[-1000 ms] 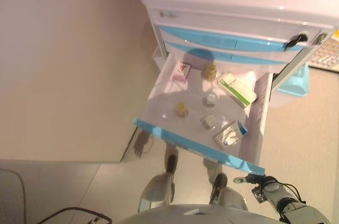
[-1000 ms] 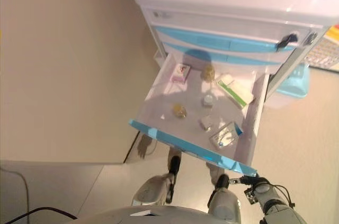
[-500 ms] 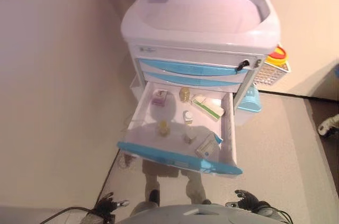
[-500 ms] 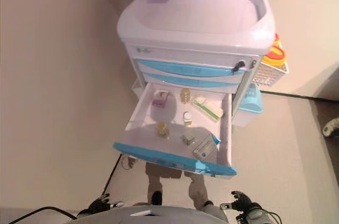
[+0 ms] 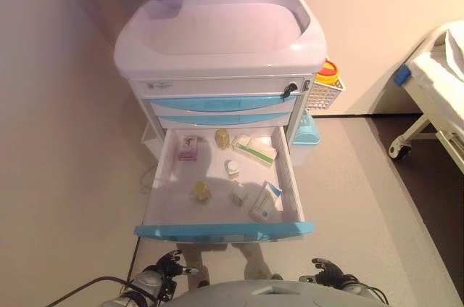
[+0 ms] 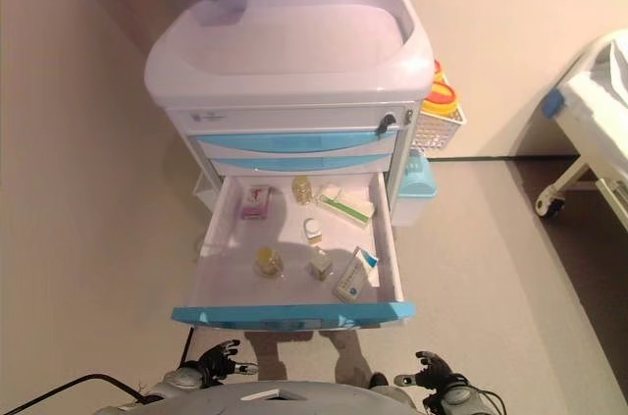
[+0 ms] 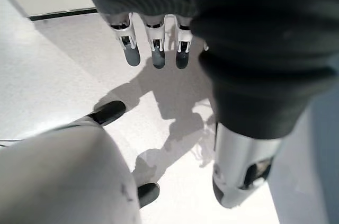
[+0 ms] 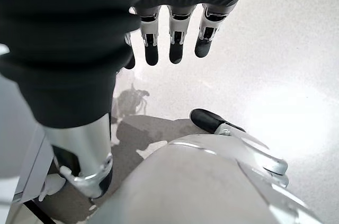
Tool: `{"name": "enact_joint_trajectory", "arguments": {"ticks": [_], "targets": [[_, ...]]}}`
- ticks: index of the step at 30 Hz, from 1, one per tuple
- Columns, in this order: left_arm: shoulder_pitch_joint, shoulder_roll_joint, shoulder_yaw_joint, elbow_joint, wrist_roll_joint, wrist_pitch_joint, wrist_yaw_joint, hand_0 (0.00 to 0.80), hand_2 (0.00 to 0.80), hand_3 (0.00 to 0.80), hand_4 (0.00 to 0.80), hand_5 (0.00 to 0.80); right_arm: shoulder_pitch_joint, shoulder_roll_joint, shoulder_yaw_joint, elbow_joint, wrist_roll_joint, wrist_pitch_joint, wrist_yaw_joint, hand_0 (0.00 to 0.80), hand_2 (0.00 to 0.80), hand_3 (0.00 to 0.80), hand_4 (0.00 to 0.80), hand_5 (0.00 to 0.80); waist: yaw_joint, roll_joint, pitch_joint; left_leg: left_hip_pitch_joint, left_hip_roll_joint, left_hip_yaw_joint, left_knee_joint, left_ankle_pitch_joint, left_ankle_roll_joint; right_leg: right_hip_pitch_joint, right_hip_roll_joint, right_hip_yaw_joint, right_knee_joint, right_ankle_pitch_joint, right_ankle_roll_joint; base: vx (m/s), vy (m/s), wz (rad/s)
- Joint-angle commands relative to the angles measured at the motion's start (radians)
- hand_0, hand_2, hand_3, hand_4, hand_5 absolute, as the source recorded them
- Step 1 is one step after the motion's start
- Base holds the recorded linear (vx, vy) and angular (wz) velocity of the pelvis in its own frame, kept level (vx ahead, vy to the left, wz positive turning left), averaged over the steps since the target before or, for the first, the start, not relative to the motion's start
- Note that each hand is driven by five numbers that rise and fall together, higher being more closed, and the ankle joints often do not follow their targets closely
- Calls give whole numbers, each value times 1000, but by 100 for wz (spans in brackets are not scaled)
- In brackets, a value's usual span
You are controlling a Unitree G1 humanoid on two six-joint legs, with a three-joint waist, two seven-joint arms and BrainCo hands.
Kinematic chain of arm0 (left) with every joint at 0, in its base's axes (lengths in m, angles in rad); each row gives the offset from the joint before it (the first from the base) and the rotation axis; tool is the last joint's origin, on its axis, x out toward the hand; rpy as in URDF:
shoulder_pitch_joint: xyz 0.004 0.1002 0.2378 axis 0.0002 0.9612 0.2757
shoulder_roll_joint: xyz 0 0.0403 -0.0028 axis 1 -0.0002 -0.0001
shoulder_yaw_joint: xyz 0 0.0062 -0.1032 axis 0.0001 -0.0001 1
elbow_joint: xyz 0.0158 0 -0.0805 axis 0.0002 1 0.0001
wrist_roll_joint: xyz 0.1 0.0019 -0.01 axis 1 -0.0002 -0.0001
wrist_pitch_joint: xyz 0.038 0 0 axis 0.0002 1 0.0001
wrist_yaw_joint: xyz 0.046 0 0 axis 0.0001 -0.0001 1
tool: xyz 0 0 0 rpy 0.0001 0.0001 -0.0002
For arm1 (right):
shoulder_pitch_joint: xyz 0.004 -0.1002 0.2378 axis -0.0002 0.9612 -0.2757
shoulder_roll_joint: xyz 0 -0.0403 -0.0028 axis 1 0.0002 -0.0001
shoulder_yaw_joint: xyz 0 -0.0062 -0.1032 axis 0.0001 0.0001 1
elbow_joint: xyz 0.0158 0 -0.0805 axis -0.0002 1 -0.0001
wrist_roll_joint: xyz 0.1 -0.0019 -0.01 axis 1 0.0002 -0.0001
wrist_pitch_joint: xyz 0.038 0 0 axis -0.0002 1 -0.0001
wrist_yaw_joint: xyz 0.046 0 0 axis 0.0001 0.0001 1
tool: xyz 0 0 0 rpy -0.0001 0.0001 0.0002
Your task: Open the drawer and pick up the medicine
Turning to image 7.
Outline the robot left hand black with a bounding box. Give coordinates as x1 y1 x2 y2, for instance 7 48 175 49
73 0 339 209

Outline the robot left foot black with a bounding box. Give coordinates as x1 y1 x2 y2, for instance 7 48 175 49
88 100 127 126

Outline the robot foot black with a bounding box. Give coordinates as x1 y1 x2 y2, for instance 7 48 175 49
137 183 161 209
88 100 127 126

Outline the robot right foot black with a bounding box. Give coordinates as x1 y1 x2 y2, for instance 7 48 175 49
137 183 161 209

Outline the black baseboard strip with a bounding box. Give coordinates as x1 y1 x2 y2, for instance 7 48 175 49
28 7 98 22

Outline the robot left leg silver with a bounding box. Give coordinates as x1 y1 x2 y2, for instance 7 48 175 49
0 114 144 224

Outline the thin black cable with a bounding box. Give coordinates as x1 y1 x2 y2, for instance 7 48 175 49
0 138 26 147

